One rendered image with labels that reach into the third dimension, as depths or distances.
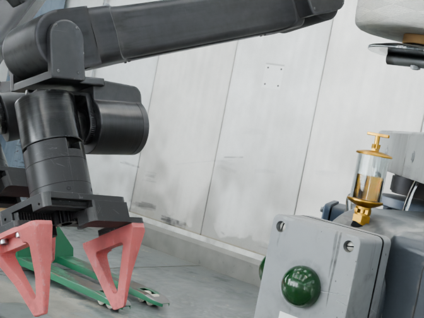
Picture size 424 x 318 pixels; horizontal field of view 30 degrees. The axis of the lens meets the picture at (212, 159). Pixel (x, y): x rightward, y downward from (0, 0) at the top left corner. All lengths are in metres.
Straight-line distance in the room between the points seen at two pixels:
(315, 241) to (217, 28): 0.38
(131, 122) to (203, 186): 6.76
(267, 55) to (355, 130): 1.17
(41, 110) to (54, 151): 0.04
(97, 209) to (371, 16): 0.40
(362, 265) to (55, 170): 0.30
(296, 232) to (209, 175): 6.93
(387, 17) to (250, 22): 0.15
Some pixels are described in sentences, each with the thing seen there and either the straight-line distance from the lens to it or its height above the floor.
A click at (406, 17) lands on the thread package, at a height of 1.54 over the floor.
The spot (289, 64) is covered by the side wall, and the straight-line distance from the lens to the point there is 7.08.
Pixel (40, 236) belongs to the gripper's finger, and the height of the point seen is 1.27.
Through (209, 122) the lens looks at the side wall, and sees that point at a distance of 7.56.
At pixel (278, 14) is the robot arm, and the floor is 1.53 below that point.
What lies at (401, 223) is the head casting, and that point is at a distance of 0.64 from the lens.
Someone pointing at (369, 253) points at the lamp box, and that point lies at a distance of 0.56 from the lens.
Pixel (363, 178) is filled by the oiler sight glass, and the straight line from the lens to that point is 0.63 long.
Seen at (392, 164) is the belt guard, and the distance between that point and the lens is 0.97.
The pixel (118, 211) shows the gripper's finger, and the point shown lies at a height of 1.29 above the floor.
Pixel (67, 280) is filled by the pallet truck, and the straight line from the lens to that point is 5.68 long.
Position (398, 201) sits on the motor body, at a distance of 1.06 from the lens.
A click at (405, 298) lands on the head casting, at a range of 0.59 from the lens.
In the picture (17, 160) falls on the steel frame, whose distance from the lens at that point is 9.15.
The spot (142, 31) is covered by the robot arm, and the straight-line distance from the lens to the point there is 0.82.
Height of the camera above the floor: 1.39
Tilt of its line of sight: 3 degrees down
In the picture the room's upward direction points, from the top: 11 degrees clockwise
